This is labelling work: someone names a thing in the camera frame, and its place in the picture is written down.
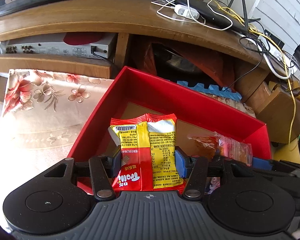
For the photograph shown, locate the clear bag bread bun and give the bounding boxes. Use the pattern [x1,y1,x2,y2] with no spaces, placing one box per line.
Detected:
[205,177,220,194]

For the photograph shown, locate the blue red spicy snack bag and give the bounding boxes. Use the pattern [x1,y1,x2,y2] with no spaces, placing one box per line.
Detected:
[188,132,253,166]

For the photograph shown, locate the red yellow snack packet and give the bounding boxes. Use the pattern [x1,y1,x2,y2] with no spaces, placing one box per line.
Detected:
[109,113,185,192]

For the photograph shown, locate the floral table cloth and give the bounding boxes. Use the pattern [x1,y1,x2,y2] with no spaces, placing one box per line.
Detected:
[0,68,257,156]

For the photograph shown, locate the red cardboard box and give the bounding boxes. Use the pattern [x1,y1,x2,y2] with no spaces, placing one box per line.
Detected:
[69,67,271,192]

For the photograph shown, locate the blue foam mat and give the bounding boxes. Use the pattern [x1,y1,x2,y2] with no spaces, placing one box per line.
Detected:
[177,81,242,102]

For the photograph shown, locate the white power strip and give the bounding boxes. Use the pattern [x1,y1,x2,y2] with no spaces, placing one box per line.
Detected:
[258,34,300,81]

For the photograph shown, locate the red plastic bag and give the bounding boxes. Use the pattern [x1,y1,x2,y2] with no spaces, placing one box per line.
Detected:
[130,40,234,87]

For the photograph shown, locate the silver DVD player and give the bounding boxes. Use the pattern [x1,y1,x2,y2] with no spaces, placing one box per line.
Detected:
[0,32,117,59]

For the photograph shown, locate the black wifi router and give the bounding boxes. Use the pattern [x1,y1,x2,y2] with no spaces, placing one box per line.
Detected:
[157,0,251,34]

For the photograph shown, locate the wooden TV cabinet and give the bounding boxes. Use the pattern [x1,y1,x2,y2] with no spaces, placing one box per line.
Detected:
[0,0,278,106]

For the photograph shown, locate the white power adapter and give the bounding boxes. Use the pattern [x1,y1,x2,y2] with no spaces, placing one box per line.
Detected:
[174,4,200,20]

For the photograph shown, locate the black power cable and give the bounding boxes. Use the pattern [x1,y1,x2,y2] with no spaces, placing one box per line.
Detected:
[223,36,271,93]

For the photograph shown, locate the yellow network cable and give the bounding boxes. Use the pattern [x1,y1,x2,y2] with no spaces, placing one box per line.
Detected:
[196,0,297,144]

